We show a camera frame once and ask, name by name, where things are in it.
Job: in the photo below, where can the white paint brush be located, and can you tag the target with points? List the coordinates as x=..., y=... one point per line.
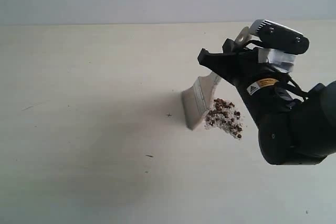
x=198, y=99

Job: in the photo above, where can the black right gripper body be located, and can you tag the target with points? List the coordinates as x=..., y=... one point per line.
x=235, y=64

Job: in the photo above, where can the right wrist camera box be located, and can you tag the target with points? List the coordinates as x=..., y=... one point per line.
x=276, y=36

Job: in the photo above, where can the scattered rice and brown pellets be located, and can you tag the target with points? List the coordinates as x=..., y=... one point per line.
x=225, y=116

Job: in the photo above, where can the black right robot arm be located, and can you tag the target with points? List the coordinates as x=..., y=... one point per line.
x=294, y=127

